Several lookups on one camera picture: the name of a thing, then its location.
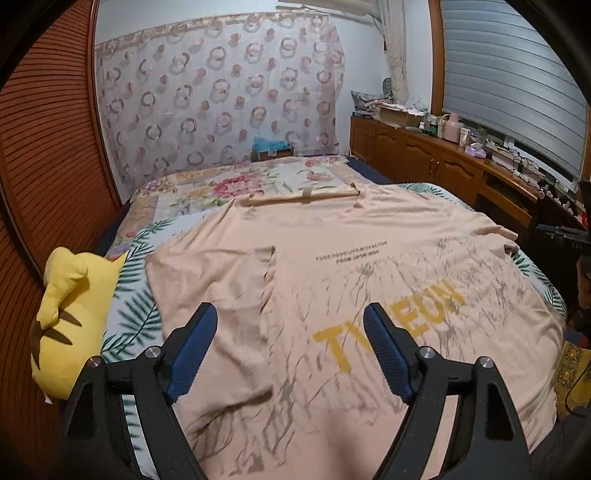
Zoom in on yellow patterned cloth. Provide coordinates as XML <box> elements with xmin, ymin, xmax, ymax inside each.
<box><xmin>554</xmin><ymin>339</ymin><xmax>587</xmax><ymax>416</ymax></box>

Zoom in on wooden cabinet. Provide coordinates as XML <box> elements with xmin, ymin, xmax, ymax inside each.
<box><xmin>349</xmin><ymin>114</ymin><xmax>587</xmax><ymax>232</ymax></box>

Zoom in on wooden headboard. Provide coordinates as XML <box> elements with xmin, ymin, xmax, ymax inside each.
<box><xmin>0</xmin><ymin>0</ymin><xmax>123</xmax><ymax>462</ymax></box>

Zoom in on floral bedspread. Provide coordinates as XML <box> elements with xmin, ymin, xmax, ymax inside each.
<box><xmin>105</xmin><ymin>154</ymin><xmax>365</xmax><ymax>259</ymax></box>

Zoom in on cardboard box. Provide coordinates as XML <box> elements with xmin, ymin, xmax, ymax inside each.
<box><xmin>373</xmin><ymin>102</ymin><xmax>428</xmax><ymax>127</ymax></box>

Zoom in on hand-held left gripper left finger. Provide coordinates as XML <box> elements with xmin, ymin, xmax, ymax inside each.
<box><xmin>62</xmin><ymin>302</ymin><xmax>218</xmax><ymax>480</ymax></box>

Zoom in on circle patterned curtain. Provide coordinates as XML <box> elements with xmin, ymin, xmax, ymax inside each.
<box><xmin>95</xmin><ymin>11</ymin><xmax>347</xmax><ymax>201</ymax></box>

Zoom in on peach printed t-shirt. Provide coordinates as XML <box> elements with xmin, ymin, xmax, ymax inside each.
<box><xmin>144</xmin><ymin>182</ymin><xmax>566</xmax><ymax>480</ymax></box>

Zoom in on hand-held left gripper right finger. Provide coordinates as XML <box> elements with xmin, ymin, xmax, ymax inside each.
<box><xmin>363</xmin><ymin>302</ymin><xmax>532</xmax><ymax>480</ymax></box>

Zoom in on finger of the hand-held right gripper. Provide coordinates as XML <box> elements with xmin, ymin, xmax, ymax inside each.
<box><xmin>537</xmin><ymin>223</ymin><xmax>591</xmax><ymax>252</ymax></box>

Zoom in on grey window blind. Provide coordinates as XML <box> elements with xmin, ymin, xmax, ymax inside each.
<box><xmin>438</xmin><ymin>0</ymin><xmax>591</xmax><ymax>181</ymax></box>

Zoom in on yellow plush toy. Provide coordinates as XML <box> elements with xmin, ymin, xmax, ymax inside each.
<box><xmin>30</xmin><ymin>246</ymin><xmax>127</xmax><ymax>402</ymax></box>

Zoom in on beige window curtain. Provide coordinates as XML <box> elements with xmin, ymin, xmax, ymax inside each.
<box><xmin>379</xmin><ymin>0</ymin><xmax>411</xmax><ymax>104</ymax></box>

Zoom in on bed with floral leaf sheets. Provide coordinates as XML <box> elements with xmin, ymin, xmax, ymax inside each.
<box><xmin>99</xmin><ymin>182</ymin><xmax>568</xmax><ymax>480</ymax></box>

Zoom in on folded patterned cloth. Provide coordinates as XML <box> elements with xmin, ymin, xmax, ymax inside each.
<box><xmin>351</xmin><ymin>90</ymin><xmax>393</xmax><ymax>114</ymax></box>

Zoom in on teal wrapped box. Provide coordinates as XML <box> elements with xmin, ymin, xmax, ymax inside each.
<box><xmin>252</xmin><ymin>135</ymin><xmax>294</xmax><ymax>161</ymax></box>

